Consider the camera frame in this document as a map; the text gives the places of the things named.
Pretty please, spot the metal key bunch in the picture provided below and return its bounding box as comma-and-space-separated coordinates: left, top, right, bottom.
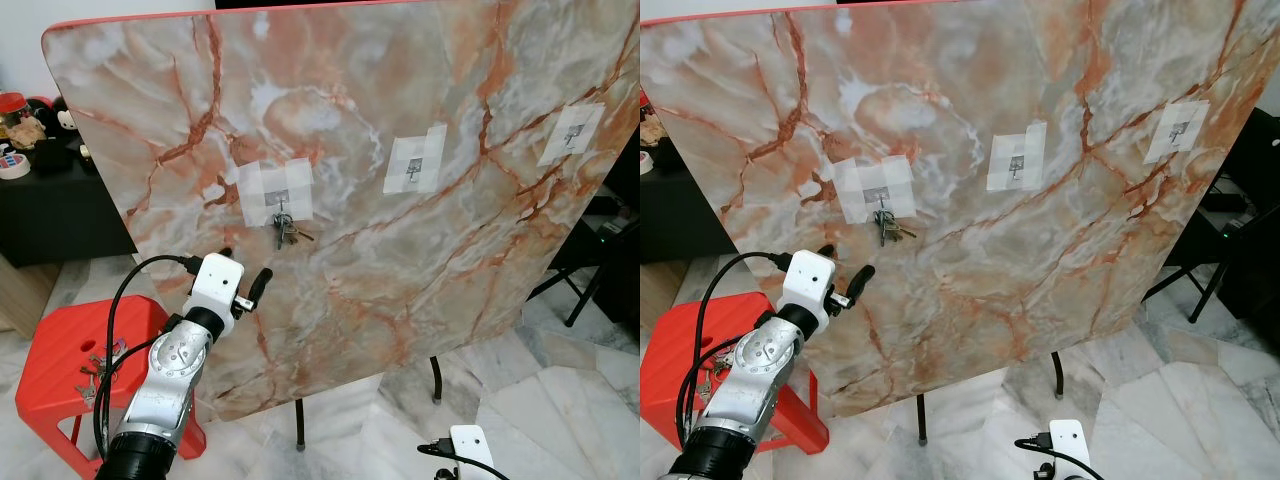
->
271, 213, 315, 252
77, 340, 128, 403
690, 350, 738, 401
874, 209, 918, 249

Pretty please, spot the marble pattern folding table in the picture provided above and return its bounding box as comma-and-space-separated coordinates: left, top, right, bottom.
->
42, 0, 641, 422
640, 0, 1272, 419

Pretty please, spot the black low cabinet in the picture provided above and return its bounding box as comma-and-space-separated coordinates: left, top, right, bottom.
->
0, 150, 138, 268
640, 160, 738, 267

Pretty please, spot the light wood cabinet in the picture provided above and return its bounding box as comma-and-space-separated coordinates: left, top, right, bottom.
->
640, 263, 691, 323
0, 261, 62, 337

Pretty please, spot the red plastic stool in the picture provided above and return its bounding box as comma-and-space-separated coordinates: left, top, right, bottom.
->
15, 294, 209, 464
640, 292, 832, 454

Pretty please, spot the black mouse plush toy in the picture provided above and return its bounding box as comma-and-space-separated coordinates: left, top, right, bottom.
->
26, 96, 97, 173

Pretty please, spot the black folding chair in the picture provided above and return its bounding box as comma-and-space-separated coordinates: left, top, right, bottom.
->
1143, 108, 1280, 347
528, 135, 641, 331

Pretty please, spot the red lidded jar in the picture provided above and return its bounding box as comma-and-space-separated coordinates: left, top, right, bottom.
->
0, 91, 30, 143

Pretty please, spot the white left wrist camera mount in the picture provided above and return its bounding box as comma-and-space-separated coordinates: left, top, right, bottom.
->
187, 252, 247, 323
783, 250, 837, 323

